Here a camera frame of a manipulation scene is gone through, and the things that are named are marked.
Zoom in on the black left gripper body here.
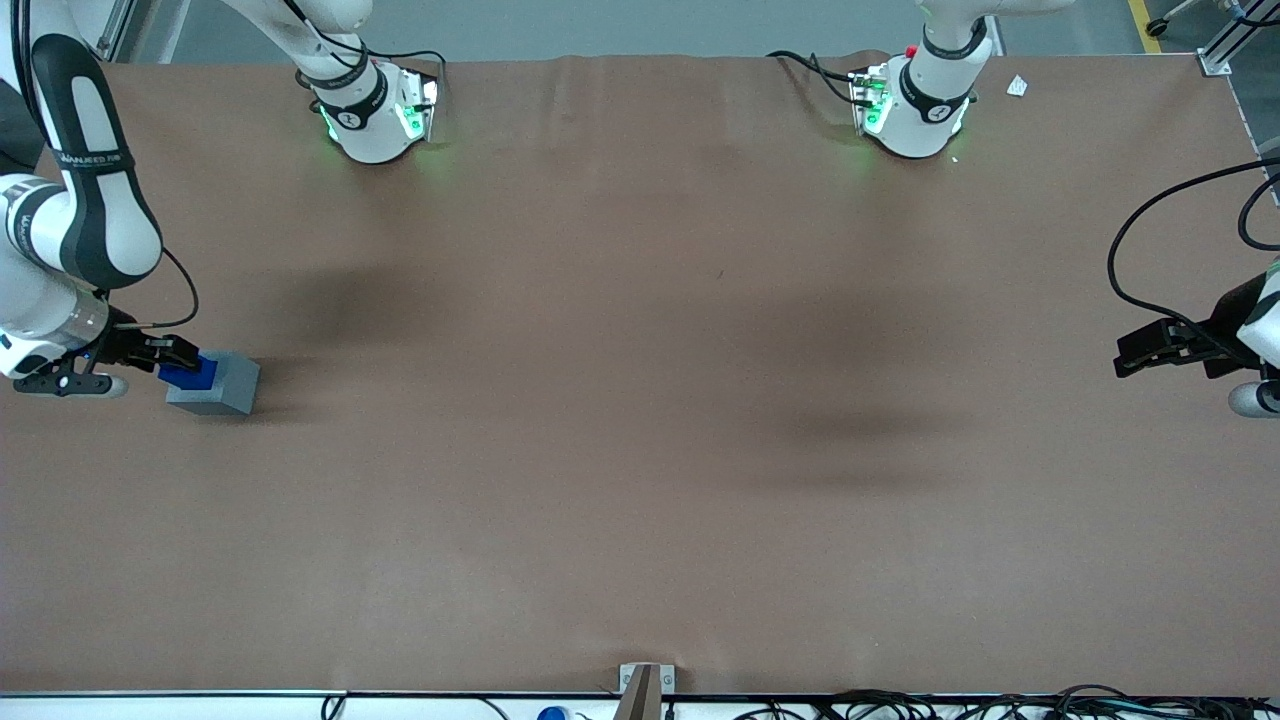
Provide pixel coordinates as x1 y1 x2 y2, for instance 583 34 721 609
1198 272 1269 380

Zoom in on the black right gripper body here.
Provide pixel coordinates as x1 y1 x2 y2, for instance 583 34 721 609
92 306 156 373

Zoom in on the blue plastic insert part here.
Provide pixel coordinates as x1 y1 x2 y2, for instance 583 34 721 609
158 352 222 393

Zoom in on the gray square base block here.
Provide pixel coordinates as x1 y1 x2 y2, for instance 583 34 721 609
165 350 261 417

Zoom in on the black caster wheel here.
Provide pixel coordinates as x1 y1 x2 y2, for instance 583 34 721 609
1144 0 1206 39

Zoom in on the brown table mat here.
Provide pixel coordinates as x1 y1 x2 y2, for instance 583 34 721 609
0 50 1280 697

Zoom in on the short looped black cable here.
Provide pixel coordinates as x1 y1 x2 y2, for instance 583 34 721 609
1237 172 1280 252

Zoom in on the long black left arm cable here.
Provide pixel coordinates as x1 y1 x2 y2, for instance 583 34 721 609
1106 157 1280 333

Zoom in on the silver table edge rail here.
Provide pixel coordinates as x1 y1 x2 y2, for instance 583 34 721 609
0 689 1280 701

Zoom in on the black right base cable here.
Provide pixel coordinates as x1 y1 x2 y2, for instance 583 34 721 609
355 38 448 81

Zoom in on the black base cable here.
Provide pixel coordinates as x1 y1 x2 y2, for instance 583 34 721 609
355 38 448 81
766 49 873 107

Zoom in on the black left base cable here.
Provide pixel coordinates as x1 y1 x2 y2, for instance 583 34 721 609
766 49 873 107

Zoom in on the black tangled cable bundle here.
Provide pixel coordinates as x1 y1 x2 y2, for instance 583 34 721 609
730 684 1280 720

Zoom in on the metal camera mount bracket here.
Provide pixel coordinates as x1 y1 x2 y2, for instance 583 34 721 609
619 663 676 720

